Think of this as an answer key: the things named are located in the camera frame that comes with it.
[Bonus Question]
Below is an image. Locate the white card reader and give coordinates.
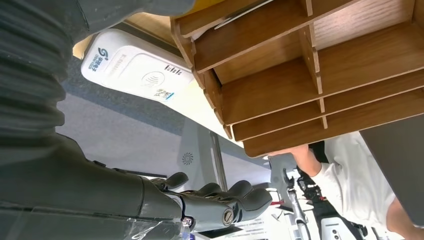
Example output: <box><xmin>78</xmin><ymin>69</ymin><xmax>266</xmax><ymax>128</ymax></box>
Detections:
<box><xmin>80</xmin><ymin>28</ymin><xmax>196</xmax><ymax>107</ymax></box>

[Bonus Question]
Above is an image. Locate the person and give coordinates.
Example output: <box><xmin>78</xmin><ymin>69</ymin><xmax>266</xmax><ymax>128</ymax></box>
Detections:
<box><xmin>268</xmin><ymin>130</ymin><xmax>424</xmax><ymax>240</ymax></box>

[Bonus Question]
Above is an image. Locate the grey kiosk stand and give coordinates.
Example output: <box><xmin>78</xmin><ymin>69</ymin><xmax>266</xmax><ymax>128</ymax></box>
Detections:
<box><xmin>178</xmin><ymin>117</ymin><xmax>276</xmax><ymax>193</ymax></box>

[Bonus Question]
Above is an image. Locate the wooden compartment organizer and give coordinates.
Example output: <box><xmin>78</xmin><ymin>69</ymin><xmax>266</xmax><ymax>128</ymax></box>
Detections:
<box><xmin>170</xmin><ymin>0</ymin><xmax>424</xmax><ymax>159</ymax></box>

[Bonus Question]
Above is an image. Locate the white paper sheet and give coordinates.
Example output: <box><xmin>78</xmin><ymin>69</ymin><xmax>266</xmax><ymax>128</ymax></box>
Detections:
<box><xmin>192</xmin><ymin>0</ymin><xmax>276</xmax><ymax>40</ymax></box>

